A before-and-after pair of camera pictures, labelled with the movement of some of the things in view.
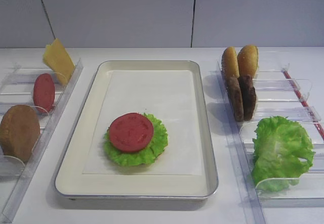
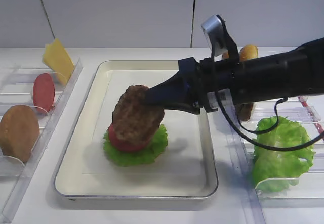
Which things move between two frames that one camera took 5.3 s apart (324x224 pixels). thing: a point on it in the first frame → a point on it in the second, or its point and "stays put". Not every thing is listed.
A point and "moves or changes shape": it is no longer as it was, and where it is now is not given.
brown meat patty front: (235, 97) moves or changes shape
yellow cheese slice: (57, 58) stays put
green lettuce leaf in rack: (280, 144) stays put
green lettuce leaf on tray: (155, 149) stays put
